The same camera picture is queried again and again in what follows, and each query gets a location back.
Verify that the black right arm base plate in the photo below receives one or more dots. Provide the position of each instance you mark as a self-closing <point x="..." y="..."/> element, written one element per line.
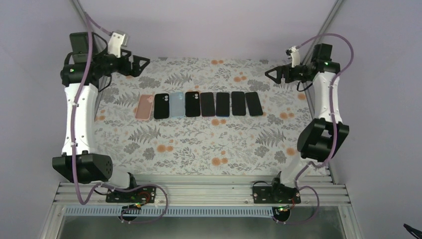
<point x="275" y="195"/>

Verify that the aluminium corner post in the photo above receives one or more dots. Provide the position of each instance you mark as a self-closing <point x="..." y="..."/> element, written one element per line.
<point x="80" y="13"/>
<point x="324" y="29"/>

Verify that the perforated cable tray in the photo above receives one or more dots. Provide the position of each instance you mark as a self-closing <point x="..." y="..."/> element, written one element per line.
<point x="172" y="211"/>

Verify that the aluminium left corner post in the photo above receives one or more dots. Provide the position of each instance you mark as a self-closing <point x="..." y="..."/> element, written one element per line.
<point x="80" y="13"/>

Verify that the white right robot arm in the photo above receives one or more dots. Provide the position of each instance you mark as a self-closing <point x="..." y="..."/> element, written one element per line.
<point x="320" y="140"/>

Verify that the peach phone case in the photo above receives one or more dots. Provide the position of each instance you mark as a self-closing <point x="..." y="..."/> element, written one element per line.
<point x="144" y="107"/>

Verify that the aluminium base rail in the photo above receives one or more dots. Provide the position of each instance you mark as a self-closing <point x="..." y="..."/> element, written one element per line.
<point x="200" y="190"/>

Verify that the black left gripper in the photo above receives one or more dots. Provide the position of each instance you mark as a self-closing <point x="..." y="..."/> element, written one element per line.
<point x="127" y="71"/>

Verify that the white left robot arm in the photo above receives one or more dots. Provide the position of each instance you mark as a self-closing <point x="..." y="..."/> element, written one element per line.
<point x="83" y="69"/>

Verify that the floral patterned table mat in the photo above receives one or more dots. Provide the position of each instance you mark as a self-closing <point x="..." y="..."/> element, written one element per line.
<point x="236" y="145"/>

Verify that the aluminium right corner post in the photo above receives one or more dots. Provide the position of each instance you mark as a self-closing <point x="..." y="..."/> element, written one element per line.
<point x="324" y="29"/>

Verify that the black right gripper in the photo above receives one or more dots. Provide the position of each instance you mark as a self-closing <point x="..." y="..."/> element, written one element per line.
<point x="280" y="72"/>

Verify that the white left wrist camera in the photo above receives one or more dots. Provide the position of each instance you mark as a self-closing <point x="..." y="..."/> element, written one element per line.
<point x="117" y="40"/>

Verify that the black phone without case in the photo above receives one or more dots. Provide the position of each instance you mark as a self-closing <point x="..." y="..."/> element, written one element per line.
<point x="238" y="103"/>

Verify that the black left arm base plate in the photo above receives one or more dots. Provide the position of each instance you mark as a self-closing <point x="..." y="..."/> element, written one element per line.
<point x="141" y="196"/>

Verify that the black phone case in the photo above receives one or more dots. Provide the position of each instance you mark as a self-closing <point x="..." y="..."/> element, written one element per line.
<point x="192" y="104"/>

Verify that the light blue case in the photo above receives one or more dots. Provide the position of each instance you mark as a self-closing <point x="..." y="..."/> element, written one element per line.
<point x="177" y="105"/>

